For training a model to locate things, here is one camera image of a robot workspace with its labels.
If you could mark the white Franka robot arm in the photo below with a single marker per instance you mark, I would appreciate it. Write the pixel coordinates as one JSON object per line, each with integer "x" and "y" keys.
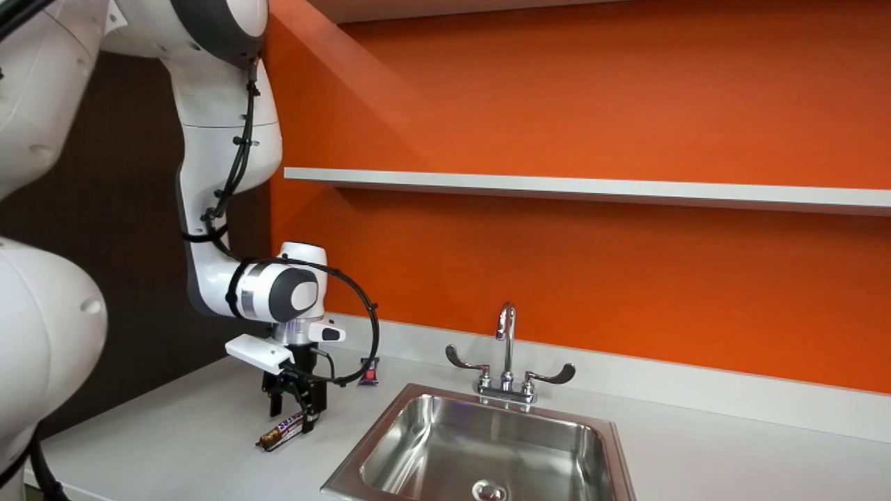
{"x": 223, "y": 122}

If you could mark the stainless steel sink basin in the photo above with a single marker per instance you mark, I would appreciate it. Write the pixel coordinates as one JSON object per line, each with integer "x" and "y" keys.
{"x": 482, "y": 447}

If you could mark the long white wall shelf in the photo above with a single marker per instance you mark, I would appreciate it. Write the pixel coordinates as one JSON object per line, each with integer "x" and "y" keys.
{"x": 603, "y": 188}

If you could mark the dark wood cabinet panel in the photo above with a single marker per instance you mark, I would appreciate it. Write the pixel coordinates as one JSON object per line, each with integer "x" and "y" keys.
{"x": 139, "y": 280}

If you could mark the long brown candy bar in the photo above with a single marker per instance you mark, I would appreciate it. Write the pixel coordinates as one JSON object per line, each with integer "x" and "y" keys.
{"x": 280, "y": 435}

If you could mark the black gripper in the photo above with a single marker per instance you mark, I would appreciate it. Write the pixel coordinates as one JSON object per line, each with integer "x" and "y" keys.
{"x": 298, "y": 376}

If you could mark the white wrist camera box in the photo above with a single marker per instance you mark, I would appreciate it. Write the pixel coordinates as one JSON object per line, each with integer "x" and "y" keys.
{"x": 258, "y": 354}

